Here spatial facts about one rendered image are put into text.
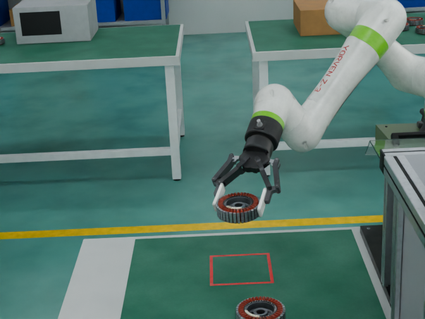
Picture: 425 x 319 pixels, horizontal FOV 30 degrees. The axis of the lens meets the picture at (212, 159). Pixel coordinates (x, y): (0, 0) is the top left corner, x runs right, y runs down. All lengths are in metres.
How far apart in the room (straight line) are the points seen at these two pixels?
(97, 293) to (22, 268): 1.83
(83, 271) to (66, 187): 2.57
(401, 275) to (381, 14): 0.89
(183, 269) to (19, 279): 1.75
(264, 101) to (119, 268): 0.59
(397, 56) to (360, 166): 2.15
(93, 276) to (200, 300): 0.32
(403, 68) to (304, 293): 1.03
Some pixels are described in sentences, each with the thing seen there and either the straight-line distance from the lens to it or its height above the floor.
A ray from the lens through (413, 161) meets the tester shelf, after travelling 1.74.
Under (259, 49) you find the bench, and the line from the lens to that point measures 4.40.
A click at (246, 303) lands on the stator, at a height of 0.78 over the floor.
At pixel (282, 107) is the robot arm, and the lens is 2.12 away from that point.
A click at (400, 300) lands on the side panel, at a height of 0.84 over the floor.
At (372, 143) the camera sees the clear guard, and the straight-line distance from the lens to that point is 1.99.
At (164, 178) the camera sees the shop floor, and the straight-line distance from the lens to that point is 4.65.
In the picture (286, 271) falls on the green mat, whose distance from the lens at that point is 2.04.
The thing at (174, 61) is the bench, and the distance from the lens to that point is 4.34.
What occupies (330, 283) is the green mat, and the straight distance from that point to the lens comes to 1.99.
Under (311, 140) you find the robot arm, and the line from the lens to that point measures 2.20.
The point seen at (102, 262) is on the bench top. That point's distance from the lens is 2.14.
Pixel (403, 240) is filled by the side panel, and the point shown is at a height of 0.98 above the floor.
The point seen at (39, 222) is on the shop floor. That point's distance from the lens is 4.25.
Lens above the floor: 1.74
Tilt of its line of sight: 21 degrees down
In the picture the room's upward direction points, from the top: 3 degrees counter-clockwise
